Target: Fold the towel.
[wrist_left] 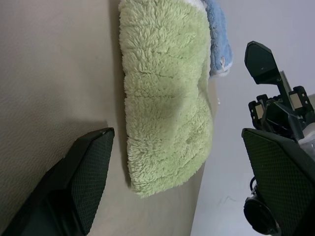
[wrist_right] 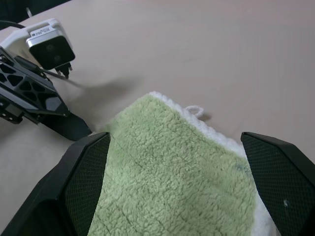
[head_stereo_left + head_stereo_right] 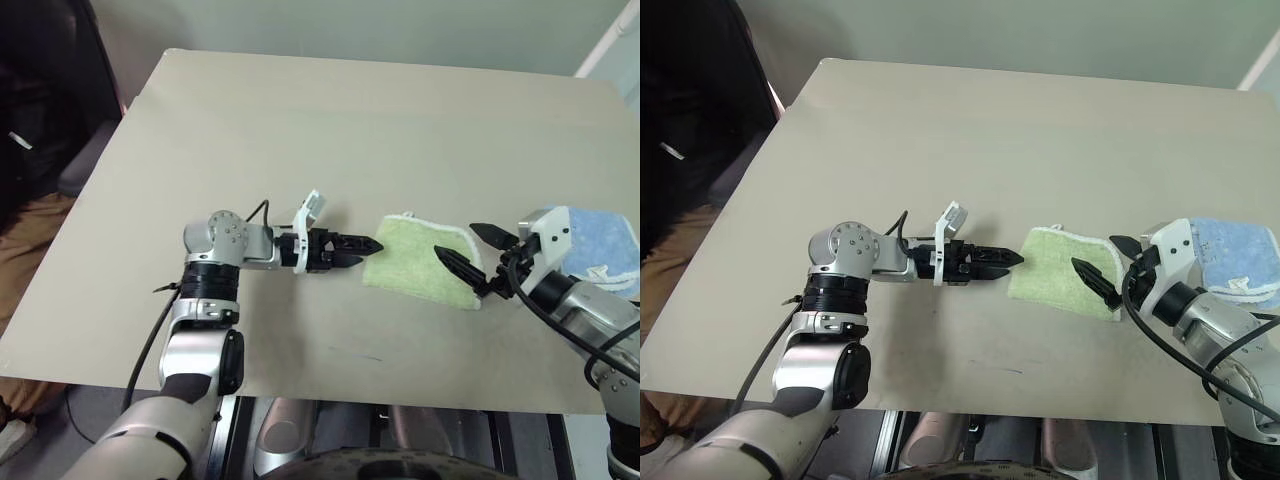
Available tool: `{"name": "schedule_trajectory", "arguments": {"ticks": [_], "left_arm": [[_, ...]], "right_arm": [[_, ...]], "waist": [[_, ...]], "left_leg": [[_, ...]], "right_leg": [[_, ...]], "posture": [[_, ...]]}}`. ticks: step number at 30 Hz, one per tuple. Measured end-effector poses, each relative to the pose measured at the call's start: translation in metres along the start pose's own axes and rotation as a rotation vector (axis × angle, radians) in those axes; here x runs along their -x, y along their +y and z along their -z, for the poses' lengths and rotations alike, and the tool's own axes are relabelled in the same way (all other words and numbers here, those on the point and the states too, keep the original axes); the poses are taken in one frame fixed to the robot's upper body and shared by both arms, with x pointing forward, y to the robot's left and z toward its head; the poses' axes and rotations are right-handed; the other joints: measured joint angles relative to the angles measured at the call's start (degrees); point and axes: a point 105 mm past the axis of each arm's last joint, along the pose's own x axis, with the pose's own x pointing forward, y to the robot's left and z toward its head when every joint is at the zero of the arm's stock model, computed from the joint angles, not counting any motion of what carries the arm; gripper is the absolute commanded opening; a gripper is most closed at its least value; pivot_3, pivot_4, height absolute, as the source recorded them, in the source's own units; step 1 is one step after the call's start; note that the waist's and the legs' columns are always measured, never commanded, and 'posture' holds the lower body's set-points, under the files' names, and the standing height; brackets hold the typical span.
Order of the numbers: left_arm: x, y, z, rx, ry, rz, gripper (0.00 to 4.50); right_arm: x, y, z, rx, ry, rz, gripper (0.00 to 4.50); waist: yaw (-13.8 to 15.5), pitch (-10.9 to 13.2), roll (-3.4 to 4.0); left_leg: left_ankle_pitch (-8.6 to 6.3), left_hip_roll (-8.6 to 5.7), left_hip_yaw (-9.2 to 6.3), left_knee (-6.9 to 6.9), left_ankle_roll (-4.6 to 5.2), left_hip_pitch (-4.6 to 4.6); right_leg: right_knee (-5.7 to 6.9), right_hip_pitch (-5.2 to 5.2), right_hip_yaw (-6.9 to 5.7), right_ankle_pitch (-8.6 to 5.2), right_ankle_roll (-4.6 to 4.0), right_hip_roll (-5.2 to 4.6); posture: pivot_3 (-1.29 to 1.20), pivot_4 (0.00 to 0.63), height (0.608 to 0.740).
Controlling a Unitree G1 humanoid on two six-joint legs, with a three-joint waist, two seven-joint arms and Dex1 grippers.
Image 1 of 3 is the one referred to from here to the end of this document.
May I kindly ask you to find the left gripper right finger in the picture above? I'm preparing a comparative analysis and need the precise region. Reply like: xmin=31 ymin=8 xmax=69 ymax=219
xmin=241 ymin=127 xmax=315 ymax=236

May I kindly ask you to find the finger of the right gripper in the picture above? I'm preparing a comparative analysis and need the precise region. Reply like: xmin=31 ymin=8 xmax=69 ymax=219
xmin=264 ymin=101 xmax=304 ymax=145
xmin=244 ymin=41 xmax=282 ymax=86

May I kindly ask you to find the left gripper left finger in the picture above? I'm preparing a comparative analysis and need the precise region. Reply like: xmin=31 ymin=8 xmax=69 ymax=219
xmin=0 ymin=127 xmax=116 ymax=236

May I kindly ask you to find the green fluffy towel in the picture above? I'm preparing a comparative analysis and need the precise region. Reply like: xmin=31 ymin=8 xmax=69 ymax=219
xmin=118 ymin=0 xmax=215 ymax=200

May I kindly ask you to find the blue fluffy towel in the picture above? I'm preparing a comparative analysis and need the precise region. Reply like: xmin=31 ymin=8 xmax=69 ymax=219
xmin=189 ymin=0 xmax=234 ymax=80

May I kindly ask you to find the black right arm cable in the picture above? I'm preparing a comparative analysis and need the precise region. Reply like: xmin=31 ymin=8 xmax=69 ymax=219
xmin=249 ymin=175 xmax=259 ymax=197

